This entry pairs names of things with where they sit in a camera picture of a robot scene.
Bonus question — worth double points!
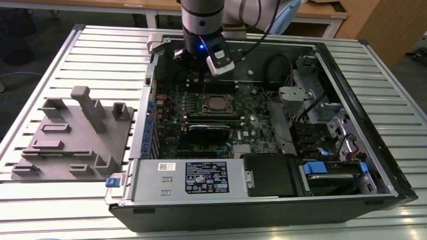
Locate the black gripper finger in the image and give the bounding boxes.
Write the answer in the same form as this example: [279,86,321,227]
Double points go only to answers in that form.
[172,49,207,94]

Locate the metal socket cover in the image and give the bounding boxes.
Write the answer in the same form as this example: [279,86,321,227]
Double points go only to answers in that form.
[201,94,236,116]

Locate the silver CPU plate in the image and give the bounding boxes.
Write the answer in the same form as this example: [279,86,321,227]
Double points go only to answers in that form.
[208,97,231,111]

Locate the CPU socket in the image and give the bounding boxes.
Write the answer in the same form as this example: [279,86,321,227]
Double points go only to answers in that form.
[199,92,240,118]

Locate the black expansion slot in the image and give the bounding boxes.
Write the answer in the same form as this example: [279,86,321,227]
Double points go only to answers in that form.
[175,149,220,160]

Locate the green RAM stick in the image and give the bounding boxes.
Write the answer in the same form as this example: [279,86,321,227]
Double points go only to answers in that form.
[187,119,244,128]

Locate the black graphics card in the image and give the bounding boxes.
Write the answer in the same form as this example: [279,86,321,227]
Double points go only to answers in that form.
[185,124,231,145]

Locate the green motherboard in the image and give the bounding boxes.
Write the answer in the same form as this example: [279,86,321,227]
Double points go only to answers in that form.
[155,79,284,161]

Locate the silver chipset heatsink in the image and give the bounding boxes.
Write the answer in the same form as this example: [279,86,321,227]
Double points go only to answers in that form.
[232,144,252,160]

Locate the grey parts rack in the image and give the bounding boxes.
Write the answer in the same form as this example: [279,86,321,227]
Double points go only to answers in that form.
[10,86,136,181]

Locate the silver power supply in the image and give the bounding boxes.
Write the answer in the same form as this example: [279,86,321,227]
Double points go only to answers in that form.
[130,158,249,201]

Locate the black office chair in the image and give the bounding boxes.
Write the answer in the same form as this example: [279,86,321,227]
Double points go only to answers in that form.
[0,7,37,67]

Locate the blue case latch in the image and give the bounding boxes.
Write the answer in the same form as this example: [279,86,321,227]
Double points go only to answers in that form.
[104,176,121,188]

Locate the blue disk carrier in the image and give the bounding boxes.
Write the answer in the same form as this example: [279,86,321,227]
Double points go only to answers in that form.
[301,161,329,176]

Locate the wooden cabinet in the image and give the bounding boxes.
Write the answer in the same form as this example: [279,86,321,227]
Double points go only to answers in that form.
[336,0,427,70]

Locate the black PC case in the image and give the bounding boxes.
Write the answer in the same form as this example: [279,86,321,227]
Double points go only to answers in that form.
[104,33,419,233]

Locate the silver hard disk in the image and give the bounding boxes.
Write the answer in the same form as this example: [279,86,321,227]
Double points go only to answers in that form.
[305,173,355,196]

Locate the black wheeled base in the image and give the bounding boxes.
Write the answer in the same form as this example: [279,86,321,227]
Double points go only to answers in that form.
[404,33,427,62]

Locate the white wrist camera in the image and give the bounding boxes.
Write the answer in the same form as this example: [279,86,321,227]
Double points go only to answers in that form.
[197,34,236,77]

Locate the grey drive bay bracket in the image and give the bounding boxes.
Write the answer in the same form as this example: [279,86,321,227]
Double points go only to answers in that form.
[277,86,316,112]

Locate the wooden desk white frame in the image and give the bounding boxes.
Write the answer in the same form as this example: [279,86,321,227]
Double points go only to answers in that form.
[0,0,157,28]
[155,0,351,38]

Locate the black drive cable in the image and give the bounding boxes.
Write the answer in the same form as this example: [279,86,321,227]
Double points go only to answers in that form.
[297,87,327,124]

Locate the blue floor cable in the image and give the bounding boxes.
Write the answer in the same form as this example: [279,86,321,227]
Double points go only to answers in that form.
[0,71,42,81]

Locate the thin black wire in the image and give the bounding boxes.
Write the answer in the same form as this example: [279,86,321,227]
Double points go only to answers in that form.
[335,133,359,161]

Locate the coloured wire bundle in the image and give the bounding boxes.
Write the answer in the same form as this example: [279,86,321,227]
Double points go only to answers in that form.
[345,149,364,161]

